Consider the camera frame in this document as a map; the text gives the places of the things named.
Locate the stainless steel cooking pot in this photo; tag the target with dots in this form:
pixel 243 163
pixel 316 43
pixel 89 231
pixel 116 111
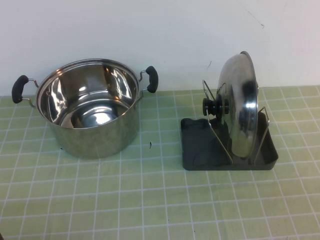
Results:
pixel 100 148

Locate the steel pot lid black knob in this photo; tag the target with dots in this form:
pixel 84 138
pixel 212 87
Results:
pixel 240 112

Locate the green grid table mat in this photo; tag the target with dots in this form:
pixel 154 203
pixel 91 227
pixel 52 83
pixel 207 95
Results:
pixel 160 200

